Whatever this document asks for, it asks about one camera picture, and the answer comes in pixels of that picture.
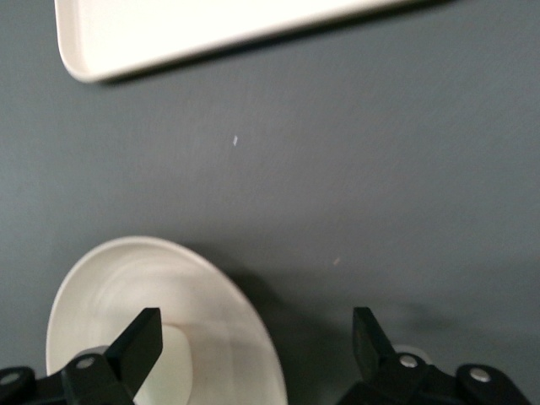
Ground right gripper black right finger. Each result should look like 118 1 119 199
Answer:
337 306 532 405

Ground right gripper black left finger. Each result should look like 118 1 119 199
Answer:
0 307 165 405

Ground round cream plate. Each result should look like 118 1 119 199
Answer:
45 235 289 405

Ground cream rectangular tray with print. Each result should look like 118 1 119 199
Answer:
53 0 462 84

